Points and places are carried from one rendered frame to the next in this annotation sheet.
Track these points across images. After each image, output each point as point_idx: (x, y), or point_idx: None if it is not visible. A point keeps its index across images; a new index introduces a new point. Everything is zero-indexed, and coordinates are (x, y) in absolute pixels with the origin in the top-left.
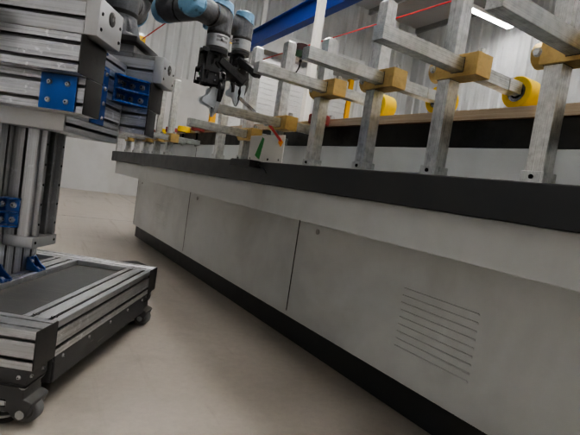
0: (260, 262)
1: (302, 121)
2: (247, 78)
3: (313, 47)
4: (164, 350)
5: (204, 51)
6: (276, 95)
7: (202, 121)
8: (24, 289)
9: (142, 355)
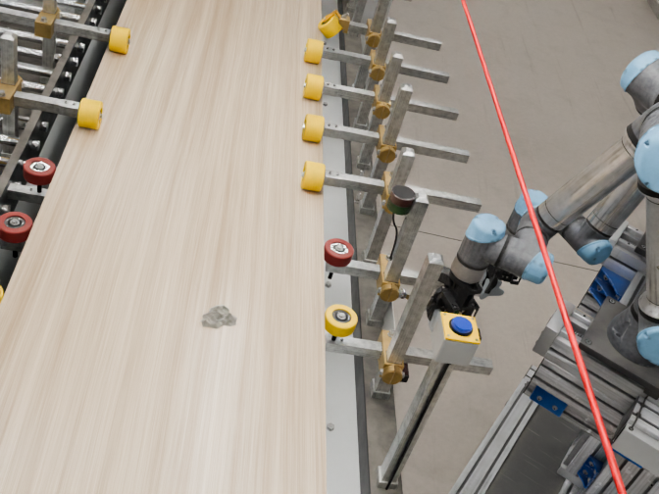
0: None
1: (324, 293)
2: (436, 294)
3: (465, 150)
4: (407, 481)
5: None
6: (406, 260)
7: (473, 357)
8: (556, 467)
9: (430, 478)
